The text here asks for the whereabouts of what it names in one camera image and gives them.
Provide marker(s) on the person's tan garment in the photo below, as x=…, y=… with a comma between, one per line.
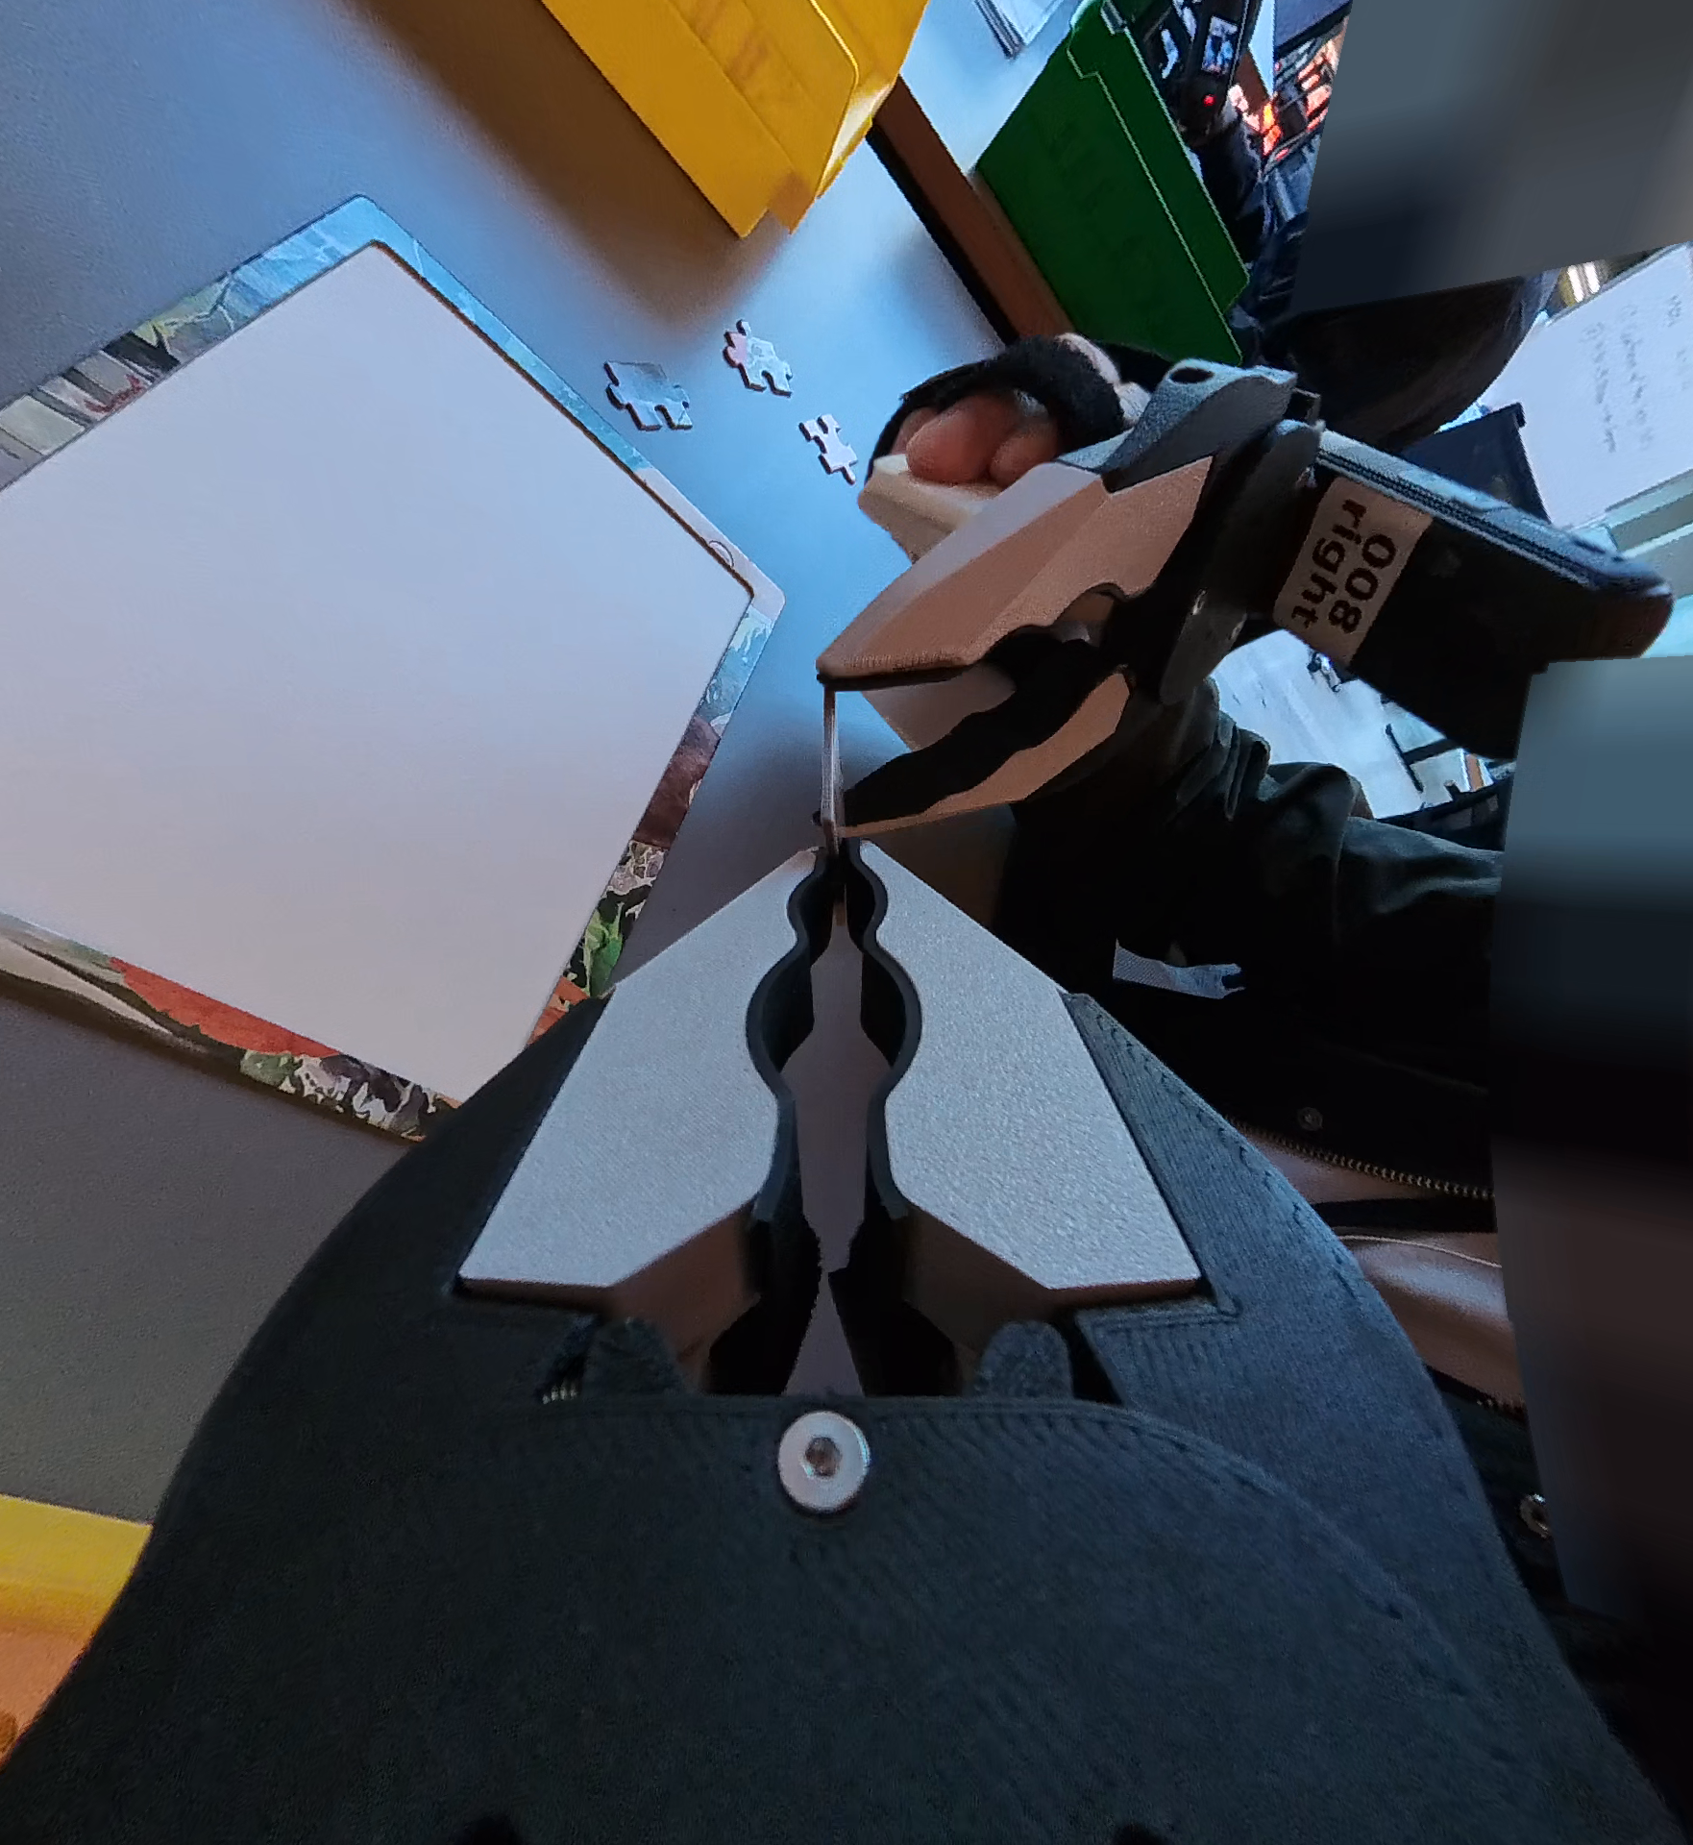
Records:
x=1423, y=1297

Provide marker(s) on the empty yellow bin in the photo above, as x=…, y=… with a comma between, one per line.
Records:
x=731, y=101

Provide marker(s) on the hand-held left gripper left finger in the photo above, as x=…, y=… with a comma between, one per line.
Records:
x=631, y=1153

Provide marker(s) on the brown floral puzzle piece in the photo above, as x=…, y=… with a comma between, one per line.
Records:
x=761, y=360

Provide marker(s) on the green bin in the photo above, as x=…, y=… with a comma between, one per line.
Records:
x=1107, y=188

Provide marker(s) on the grey desk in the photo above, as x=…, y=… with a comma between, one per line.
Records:
x=950, y=64
x=212, y=1297

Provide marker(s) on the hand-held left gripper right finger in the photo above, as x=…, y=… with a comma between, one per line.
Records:
x=1036, y=1153

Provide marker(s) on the yellow bin with puzzle pieces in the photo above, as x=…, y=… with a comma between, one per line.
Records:
x=26, y=1556

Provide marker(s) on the whiteboard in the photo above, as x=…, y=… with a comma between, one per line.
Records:
x=1611, y=390

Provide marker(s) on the grey streaked puzzle piece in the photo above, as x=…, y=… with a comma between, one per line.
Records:
x=830, y=764

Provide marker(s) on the dark grey puzzle piece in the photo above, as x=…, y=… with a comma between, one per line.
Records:
x=646, y=391

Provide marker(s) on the pale grey puzzle piece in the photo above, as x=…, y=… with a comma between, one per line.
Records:
x=830, y=446

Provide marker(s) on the puzzle frame board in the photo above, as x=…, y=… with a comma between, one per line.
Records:
x=286, y=649

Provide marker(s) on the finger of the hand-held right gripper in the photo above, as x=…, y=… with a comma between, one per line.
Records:
x=1020, y=756
x=1036, y=562

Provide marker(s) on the person's right hand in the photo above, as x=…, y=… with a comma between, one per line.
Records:
x=977, y=440

